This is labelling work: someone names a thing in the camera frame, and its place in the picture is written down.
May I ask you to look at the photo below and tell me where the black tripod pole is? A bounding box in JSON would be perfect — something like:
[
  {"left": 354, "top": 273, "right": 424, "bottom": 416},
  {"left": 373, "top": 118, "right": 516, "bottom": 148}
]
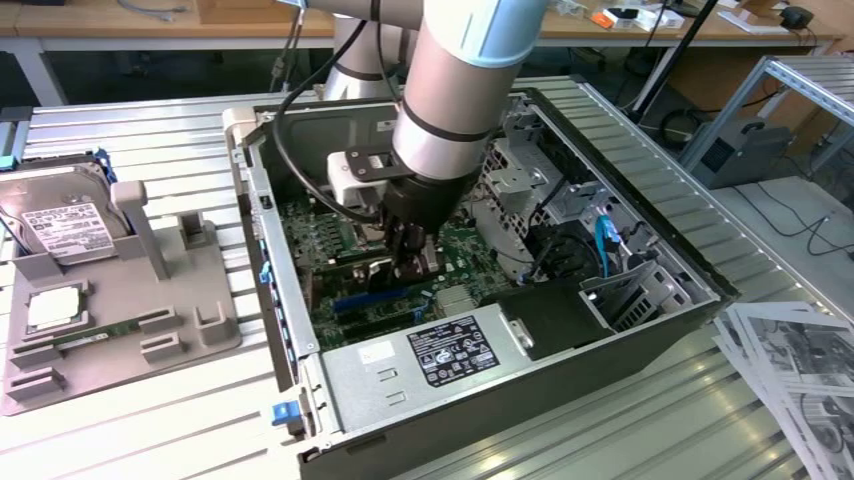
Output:
[{"left": 629, "top": 0, "right": 724, "bottom": 115}]

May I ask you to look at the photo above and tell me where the wooden desk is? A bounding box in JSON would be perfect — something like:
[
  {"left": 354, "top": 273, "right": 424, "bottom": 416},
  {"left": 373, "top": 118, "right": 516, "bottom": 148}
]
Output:
[
  {"left": 0, "top": 0, "right": 349, "bottom": 106},
  {"left": 533, "top": 0, "right": 848, "bottom": 57}
]

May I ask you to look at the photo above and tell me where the silver cpu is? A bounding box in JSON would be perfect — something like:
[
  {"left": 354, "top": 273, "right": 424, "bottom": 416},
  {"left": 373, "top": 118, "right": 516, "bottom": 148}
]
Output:
[{"left": 25, "top": 287, "right": 93, "bottom": 334}]

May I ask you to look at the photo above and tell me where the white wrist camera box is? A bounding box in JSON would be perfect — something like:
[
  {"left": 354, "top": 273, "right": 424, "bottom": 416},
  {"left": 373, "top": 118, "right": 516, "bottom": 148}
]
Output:
[{"left": 325, "top": 144, "right": 416, "bottom": 209}]

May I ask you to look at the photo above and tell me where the silver cpu socket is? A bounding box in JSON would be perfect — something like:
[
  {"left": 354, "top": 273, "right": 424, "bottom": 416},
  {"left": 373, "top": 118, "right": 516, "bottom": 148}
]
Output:
[{"left": 346, "top": 219, "right": 393, "bottom": 254}]

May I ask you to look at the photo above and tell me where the white black device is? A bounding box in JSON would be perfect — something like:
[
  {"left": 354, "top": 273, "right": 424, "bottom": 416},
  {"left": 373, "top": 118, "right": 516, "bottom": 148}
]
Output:
[{"left": 604, "top": 5, "right": 686, "bottom": 32}]

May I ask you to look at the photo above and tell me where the silver power supply unit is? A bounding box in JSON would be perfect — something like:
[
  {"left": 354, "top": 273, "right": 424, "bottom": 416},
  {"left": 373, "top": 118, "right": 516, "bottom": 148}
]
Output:
[{"left": 313, "top": 302, "right": 536, "bottom": 436}]

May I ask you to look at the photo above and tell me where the blue sata wire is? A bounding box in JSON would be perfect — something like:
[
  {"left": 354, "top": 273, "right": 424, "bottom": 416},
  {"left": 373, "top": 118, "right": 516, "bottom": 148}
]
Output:
[{"left": 592, "top": 214, "right": 622, "bottom": 279}]

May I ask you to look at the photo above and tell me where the dark grey equipment box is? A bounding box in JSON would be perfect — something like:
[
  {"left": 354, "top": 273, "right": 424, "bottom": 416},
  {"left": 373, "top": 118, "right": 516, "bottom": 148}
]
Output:
[{"left": 693, "top": 119, "right": 797, "bottom": 190}]

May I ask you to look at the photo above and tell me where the silver perforated disk bay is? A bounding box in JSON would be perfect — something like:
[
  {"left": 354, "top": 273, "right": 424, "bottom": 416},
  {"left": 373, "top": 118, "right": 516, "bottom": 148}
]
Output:
[{"left": 474, "top": 135, "right": 600, "bottom": 261}]

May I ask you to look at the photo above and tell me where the black plastic fan shroud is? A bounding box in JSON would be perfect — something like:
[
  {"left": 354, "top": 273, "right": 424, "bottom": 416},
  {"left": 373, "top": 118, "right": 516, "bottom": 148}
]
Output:
[{"left": 480, "top": 284, "right": 616, "bottom": 361}]

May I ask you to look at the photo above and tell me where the grey coiled cable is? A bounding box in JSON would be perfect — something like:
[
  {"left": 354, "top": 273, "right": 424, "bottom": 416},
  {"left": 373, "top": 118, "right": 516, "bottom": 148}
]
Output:
[{"left": 118, "top": 0, "right": 193, "bottom": 22}]

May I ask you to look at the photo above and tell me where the black power adapter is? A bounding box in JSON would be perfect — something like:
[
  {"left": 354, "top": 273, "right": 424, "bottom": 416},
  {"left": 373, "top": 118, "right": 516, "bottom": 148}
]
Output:
[{"left": 779, "top": 5, "right": 815, "bottom": 30}]

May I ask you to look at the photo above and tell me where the black open pc case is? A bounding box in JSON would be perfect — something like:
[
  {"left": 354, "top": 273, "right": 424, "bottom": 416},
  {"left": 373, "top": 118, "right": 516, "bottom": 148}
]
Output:
[{"left": 221, "top": 85, "right": 741, "bottom": 480}]

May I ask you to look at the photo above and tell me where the blue expansion slot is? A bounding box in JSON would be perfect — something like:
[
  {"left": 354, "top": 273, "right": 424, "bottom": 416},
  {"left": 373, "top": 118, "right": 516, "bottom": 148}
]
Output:
[{"left": 332, "top": 285, "right": 410, "bottom": 314}]

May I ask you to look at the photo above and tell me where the black camera cable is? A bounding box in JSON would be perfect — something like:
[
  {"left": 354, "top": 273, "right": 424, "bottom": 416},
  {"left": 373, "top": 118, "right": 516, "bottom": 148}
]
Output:
[{"left": 275, "top": 0, "right": 402, "bottom": 225}]

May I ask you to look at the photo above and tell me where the blue case latch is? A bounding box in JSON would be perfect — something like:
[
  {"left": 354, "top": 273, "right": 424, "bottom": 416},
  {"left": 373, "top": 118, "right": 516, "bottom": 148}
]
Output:
[{"left": 270, "top": 402, "right": 306, "bottom": 429}]

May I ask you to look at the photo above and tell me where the green motherboard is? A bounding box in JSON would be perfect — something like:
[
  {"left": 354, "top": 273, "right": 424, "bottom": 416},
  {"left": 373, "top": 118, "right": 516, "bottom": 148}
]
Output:
[{"left": 278, "top": 179, "right": 529, "bottom": 351}]

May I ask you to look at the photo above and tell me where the aluminium profile frame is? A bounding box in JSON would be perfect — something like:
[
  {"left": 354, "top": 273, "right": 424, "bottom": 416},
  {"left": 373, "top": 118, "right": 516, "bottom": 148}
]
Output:
[{"left": 680, "top": 54, "right": 854, "bottom": 191}]

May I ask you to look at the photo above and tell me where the silver chipset heatsink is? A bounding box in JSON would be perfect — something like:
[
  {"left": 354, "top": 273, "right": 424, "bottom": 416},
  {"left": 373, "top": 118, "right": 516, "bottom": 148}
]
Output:
[{"left": 433, "top": 287, "right": 480, "bottom": 311}]

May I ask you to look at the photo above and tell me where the black wire bundle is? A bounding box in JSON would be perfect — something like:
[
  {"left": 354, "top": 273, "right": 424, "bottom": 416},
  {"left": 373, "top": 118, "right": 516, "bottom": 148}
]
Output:
[{"left": 524, "top": 224, "right": 600, "bottom": 281}]

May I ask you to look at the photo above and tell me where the green ram stick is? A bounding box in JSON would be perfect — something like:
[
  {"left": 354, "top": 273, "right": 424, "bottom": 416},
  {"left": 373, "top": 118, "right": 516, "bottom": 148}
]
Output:
[{"left": 23, "top": 319, "right": 146, "bottom": 351}]

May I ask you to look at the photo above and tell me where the silver vented disk bay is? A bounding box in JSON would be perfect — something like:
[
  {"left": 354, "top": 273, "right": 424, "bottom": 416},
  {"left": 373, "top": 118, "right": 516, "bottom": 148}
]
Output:
[{"left": 577, "top": 259, "right": 704, "bottom": 335}]

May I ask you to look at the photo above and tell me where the black long expansion slot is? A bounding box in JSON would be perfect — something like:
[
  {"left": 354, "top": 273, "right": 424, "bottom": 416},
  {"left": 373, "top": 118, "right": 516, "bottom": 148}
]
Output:
[
  {"left": 340, "top": 307, "right": 422, "bottom": 331},
  {"left": 346, "top": 319, "right": 426, "bottom": 346}
]

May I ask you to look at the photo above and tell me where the hanging black cable with plug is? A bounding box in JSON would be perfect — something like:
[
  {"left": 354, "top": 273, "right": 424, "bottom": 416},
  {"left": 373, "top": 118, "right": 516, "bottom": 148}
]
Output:
[{"left": 270, "top": 0, "right": 306, "bottom": 94}]

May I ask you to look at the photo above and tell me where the silver hard disk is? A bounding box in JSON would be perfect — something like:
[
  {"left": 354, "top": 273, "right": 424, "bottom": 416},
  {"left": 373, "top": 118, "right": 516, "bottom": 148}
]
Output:
[{"left": 0, "top": 147, "right": 133, "bottom": 266}]

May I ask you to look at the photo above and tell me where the grey parts rack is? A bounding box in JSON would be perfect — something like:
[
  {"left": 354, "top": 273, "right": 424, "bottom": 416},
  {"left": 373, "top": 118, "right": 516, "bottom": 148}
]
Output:
[{"left": 0, "top": 179, "right": 243, "bottom": 417}]

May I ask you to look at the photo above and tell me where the green nvidia graphics card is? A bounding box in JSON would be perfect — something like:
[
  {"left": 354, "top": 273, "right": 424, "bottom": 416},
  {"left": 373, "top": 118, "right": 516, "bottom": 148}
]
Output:
[{"left": 304, "top": 244, "right": 446, "bottom": 314}]

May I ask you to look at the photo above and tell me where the stack of printed papers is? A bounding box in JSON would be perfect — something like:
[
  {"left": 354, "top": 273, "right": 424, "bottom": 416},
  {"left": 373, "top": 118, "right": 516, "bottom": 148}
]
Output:
[{"left": 712, "top": 299, "right": 854, "bottom": 480}]

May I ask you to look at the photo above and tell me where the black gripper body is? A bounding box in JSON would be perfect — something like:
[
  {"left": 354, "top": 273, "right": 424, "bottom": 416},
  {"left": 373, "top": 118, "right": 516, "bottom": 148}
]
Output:
[{"left": 384, "top": 172, "right": 473, "bottom": 236}]

